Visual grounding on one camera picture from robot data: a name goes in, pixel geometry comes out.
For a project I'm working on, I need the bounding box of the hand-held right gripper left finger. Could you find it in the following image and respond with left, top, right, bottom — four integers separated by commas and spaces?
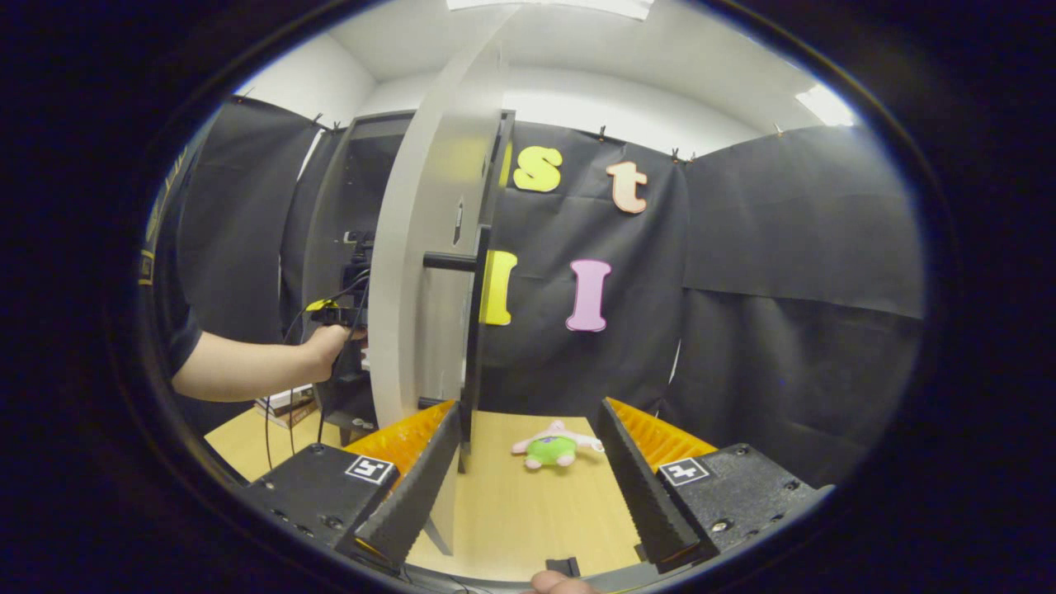
243, 400, 463, 570

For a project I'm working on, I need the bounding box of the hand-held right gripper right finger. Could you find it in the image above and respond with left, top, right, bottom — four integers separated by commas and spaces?
596, 398, 834, 576

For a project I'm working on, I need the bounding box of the beige cabinet door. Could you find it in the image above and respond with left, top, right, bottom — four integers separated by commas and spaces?
367, 4, 529, 556

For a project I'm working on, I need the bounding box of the green pink plush toy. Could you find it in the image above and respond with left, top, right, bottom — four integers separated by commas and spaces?
511, 419, 605, 471

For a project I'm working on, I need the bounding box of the brown book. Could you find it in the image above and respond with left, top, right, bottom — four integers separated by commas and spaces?
260, 400, 318, 430

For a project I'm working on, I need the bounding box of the black backdrop cloth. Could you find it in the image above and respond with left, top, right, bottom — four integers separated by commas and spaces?
161, 95, 925, 488

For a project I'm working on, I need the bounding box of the ceiling light panel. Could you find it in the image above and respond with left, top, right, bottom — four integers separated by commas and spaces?
445, 0, 657, 21
796, 82, 859, 129

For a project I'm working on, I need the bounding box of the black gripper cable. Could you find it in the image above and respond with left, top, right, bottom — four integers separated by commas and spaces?
262, 272, 372, 471

